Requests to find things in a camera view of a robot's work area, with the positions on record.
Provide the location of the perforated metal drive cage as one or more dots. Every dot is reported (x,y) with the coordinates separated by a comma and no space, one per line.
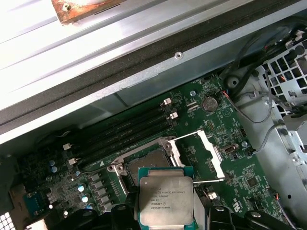
(262,65)

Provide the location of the brown square base plate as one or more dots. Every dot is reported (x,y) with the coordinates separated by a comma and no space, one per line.
(79,12)

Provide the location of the RAM slot white clips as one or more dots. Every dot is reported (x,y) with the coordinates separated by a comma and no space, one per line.
(122,138)
(117,123)

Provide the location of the silver metal drive bracket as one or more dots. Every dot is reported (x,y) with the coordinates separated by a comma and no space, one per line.
(297,122)

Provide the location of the silver coin battery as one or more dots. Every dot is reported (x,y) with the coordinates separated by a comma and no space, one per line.
(209,104)

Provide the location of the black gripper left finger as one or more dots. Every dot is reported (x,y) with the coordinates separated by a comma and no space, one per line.
(124,218)

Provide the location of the green motherboard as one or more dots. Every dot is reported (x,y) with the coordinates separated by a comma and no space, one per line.
(242,172)

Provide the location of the CPU socket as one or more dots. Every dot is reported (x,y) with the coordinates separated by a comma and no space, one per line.
(148,160)

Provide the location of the black PC case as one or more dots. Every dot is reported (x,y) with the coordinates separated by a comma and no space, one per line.
(144,72)

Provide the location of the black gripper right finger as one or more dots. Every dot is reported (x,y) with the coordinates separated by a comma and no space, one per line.
(223,220)

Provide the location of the silver CPU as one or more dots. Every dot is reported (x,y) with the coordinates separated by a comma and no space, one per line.
(165,198)

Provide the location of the silver internal USB port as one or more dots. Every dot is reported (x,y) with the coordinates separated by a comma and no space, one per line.
(229,149)

